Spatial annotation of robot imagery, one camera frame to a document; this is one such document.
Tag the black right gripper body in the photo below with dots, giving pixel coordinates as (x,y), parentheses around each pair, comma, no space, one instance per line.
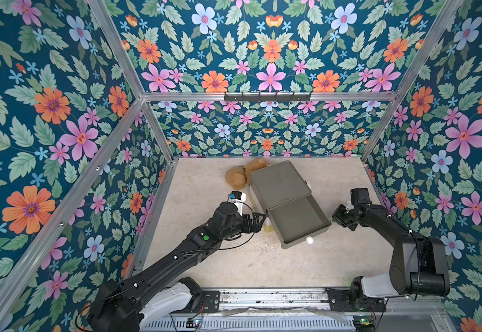
(342,215)

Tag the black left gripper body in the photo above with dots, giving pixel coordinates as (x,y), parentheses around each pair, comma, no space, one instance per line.
(240,225)

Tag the grey three-drawer cabinet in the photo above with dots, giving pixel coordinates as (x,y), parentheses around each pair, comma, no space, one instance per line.
(278,184)

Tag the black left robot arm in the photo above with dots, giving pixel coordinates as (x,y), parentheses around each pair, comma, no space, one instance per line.
(161,289)

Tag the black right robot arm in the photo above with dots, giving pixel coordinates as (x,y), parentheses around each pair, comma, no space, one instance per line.
(418,265)

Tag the yellow bottom drawer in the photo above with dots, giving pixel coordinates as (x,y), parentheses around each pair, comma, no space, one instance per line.
(267,225)

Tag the brown plush teddy bear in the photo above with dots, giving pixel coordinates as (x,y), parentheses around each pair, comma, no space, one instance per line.
(239,177)

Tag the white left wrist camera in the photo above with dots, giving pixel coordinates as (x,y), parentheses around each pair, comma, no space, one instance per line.
(238,199)

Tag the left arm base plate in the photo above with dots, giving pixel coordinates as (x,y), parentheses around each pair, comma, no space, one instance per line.
(200,301)

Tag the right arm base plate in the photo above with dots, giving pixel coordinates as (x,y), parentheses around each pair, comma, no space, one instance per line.
(353,299)

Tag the aluminium front rail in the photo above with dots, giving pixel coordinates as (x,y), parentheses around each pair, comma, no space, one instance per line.
(305,309)

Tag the black wall hook rack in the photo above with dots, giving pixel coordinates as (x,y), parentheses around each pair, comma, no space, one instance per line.
(267,97)

